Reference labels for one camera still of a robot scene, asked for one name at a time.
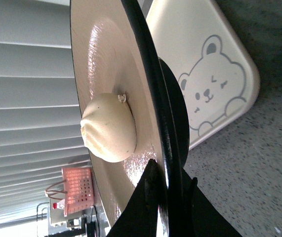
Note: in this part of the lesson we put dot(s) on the pink perforated basket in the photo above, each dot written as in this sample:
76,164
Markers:
78,187

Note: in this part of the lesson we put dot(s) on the cream bear-print tray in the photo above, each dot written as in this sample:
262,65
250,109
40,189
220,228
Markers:
217,76

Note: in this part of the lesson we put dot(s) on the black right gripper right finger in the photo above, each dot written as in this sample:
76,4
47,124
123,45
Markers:
197,217

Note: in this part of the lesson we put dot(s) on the grey pleated curtain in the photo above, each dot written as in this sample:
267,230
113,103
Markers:
39,112

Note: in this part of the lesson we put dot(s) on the tan plate with black rim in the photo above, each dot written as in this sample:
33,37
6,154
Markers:
113,51

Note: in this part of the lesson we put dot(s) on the clear bottle with red cap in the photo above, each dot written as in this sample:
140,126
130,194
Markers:
59,205

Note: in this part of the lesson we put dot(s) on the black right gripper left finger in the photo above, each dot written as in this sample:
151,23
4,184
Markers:
140,217

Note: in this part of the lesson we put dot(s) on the white steamed bun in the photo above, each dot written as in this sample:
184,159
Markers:
108,128

